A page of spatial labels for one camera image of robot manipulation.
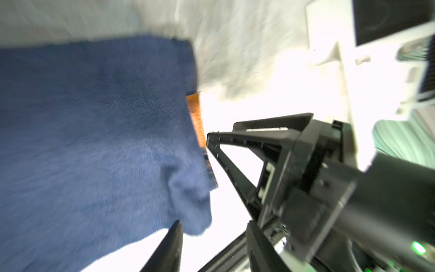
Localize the blue denim trousers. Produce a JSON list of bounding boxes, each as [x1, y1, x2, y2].
[[1, 36, 215, 272]]

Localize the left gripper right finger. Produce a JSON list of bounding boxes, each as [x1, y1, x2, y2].
[[246, 221, 291, 272]]

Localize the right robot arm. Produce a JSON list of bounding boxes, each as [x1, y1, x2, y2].
[[203, 1, 435, 272]]

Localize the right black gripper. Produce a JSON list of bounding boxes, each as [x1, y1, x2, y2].
[[207, 113, 357, 262]]

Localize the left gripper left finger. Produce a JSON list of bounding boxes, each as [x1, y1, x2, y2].
[[140, 220, 183, 272]]

